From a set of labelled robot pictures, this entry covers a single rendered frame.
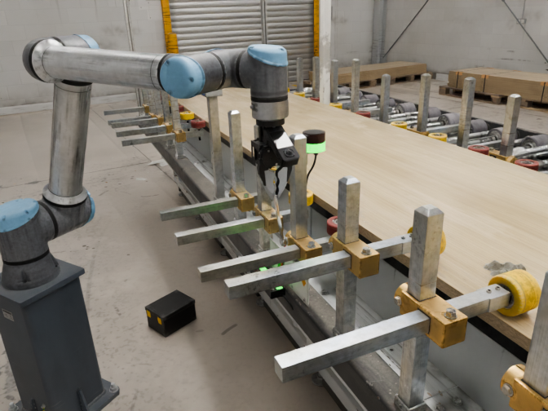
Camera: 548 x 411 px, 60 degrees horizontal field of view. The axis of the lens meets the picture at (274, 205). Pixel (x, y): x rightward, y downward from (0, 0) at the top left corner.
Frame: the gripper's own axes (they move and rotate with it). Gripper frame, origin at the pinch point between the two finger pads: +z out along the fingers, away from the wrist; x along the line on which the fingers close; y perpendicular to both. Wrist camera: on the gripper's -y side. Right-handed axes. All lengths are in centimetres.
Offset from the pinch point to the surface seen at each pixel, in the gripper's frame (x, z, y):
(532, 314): -29, 11, -54
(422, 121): -115, 10, 80
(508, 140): -115, 8, 28
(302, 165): -8.0, -6.8, 0.9
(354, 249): -6.1, 3.8, -27.5
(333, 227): -15.3, 10.9, -3.4
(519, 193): -79, 11, -9
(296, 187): -6.3, -1.2, 0.9
